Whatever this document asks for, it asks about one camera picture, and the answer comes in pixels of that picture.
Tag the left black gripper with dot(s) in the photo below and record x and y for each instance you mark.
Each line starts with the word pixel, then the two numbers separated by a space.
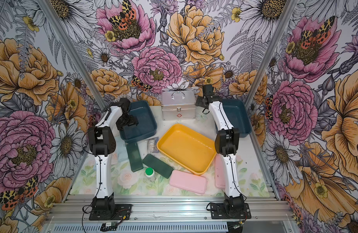
pixel 133 120

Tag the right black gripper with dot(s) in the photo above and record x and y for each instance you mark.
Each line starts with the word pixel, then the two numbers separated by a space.
pixel 199 101

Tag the teal storage tray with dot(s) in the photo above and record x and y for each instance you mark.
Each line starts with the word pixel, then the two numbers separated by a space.
pixel 146 127
pixel 237 115

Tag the silver metal first-aid case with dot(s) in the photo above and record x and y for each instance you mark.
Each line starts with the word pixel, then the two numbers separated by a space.
pixel 178 105

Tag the dark green pencil case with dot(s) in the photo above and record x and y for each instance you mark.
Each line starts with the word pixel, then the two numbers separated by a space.
pixel 134 157

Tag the yellow storage tray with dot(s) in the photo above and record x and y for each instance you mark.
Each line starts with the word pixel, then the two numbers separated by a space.
pixel 188 148

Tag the dark green pencil case slanted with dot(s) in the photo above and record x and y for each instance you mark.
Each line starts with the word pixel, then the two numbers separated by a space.
pixel 158 166

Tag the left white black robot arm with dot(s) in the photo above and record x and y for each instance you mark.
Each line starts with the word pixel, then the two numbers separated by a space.
pixel 102 145

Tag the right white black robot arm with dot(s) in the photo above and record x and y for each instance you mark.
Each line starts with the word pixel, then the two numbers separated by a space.
pixel 226 144

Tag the pink pencil case right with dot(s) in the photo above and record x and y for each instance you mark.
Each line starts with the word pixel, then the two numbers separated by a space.
pixel 219 178

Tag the pink pencil case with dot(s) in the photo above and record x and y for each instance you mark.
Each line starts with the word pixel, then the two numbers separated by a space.
pixel 219 178
pixel 188 181

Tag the pink pencil case lower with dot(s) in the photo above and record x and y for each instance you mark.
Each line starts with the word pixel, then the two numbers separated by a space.
pixel 188 181

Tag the small clear packet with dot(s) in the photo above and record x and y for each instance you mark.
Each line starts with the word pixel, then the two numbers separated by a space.
pixel 152 145

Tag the green cap white bottle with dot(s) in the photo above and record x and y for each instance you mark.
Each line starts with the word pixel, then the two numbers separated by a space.
pixel 150 174

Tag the floral table mat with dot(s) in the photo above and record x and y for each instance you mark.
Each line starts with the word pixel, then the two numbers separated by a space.
pixel 126 182

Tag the small green circuit board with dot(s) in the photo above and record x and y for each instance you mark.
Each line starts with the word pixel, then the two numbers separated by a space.
pixel 108 226

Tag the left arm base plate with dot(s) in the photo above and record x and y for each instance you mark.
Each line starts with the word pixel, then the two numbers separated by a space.
pixel 118 212

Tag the aluminium front rail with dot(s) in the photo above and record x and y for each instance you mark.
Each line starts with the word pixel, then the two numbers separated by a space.
pixel 169 209

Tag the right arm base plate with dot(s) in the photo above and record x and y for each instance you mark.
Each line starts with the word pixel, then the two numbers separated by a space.
pixel 220 211

